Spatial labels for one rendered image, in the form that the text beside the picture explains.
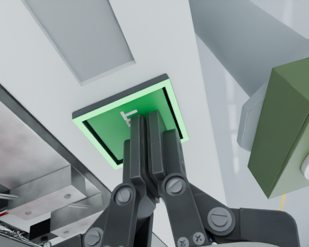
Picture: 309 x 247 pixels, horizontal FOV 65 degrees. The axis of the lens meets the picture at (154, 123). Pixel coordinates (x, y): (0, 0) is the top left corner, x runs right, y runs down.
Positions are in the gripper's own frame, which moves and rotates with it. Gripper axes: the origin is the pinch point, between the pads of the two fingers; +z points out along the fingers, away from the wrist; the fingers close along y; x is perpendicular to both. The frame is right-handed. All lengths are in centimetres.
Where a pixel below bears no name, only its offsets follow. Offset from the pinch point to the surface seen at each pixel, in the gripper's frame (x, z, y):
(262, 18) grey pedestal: -22, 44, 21
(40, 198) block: -10.4, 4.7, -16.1
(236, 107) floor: -121, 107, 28
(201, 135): -3.8, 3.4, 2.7
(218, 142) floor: -154, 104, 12
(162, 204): -11.8, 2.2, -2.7
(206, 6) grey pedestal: -23, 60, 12
